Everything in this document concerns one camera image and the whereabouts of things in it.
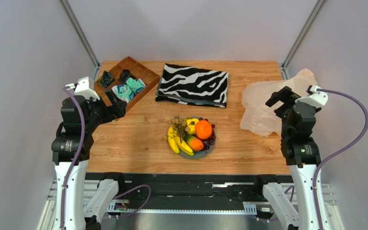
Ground yellow banana bunch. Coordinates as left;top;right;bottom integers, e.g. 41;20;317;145
167;125;194;156

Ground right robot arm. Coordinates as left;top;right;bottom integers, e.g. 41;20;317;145
263;85;331;230

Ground purple cable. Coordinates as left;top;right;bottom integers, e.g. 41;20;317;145
311;88;368;230
58;86;86;230

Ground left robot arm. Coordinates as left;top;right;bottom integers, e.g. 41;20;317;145
51;90;127;230

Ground translucent plastic bag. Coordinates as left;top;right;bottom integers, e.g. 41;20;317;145
240;68;319;138

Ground zebra striped towel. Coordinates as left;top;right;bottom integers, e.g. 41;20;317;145
155;63;229;108

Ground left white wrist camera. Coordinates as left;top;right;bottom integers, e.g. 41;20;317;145
65;77;100;101

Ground black rolled sock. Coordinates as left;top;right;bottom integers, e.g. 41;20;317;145
118;69;137;84

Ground dried longan bunch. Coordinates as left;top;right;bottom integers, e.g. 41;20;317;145
171;115;187;143

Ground yellow bell pepper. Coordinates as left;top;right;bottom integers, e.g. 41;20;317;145
185;117;199;135

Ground wooden compartment tray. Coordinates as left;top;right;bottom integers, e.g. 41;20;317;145
94;56;160;111

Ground green orange mango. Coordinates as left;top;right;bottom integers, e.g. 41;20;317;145
184;135;204;151

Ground dark rolled sock left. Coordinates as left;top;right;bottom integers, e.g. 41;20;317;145
97;71;115;88

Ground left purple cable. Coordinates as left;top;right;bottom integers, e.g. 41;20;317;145
58;86;86;230

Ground teal rolled socks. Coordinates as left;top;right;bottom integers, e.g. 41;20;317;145
111;79;146;103

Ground red grape bunch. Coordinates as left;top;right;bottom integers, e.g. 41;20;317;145
200;119;216;149

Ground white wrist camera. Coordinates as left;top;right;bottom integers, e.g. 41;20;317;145
295;85;328;109
65;77;100;101

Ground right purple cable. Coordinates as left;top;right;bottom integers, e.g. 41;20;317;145
311;88;368;230

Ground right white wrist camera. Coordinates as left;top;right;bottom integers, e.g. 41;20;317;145
295;85;328;109

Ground orange fruit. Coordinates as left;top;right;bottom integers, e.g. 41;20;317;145
195;119;213;139

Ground grey round plate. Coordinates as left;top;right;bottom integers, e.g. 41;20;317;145
178;116;216;159

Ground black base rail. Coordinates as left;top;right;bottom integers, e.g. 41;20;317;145
85;172;295;221

